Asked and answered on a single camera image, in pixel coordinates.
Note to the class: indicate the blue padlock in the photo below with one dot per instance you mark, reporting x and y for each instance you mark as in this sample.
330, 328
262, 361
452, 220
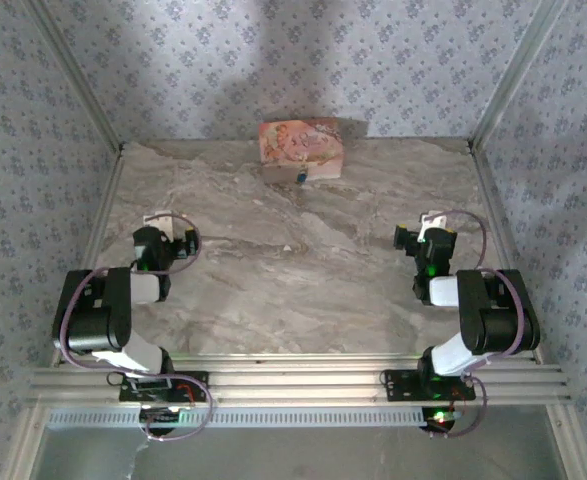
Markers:
302, 176

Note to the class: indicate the pink floral pouch bag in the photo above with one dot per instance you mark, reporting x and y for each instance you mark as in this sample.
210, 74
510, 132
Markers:
298, 142

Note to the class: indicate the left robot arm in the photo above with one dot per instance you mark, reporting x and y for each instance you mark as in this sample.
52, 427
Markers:
93, 320

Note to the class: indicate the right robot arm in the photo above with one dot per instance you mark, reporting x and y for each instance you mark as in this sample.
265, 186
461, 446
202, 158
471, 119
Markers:
498, 320

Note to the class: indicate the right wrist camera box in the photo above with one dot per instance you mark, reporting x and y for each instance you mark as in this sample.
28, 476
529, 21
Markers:
430, 224

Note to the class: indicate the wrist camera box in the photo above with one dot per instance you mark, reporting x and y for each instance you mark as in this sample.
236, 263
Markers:
160, 221
430, 224

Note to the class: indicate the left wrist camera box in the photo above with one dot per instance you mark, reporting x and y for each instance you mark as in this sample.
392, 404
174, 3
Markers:
160, 221

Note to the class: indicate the aluminium side rail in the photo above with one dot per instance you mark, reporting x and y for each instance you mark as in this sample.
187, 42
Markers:
498, 225
105, 215

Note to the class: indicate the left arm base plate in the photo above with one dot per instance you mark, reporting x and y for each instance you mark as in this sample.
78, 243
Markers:
195, 382

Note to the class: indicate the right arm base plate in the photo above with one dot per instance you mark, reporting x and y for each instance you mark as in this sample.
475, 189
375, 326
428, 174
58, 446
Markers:
398, 385

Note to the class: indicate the aluminium mounting rail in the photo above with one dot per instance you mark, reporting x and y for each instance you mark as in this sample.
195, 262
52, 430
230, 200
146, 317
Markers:
298, 385

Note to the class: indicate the aluminium frame post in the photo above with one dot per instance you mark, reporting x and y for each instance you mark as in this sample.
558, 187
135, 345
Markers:
73, 75
518, 70

